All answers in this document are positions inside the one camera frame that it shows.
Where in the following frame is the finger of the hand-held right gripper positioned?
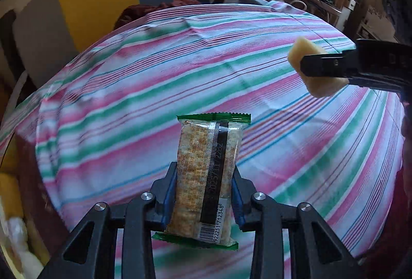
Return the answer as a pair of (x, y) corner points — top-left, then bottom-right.
(299, 52), (358, 78)

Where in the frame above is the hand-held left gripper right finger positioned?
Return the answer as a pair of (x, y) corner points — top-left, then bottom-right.
(230, 166), (364, 279)

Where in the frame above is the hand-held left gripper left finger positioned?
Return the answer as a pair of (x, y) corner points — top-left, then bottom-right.
(39, 161), (177, 279)

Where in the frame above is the small yellow sponge block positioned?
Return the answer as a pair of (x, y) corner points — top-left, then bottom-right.
(287, 36), (350, 98)

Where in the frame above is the cracker packet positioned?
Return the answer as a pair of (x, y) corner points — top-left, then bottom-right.
(151, 112), (252, 250)

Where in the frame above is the clear white item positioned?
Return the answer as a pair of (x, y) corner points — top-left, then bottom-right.
(6, 218), (44, 270)

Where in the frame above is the large yellow sponge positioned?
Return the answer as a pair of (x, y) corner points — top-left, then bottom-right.
(0, 173), (24, 218)

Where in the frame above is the striped tablecloth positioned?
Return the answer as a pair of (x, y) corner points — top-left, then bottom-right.
(0, 0), (406, 267)

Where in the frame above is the dark red cloth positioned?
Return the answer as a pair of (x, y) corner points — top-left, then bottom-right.
(114, 0), (202, 30)

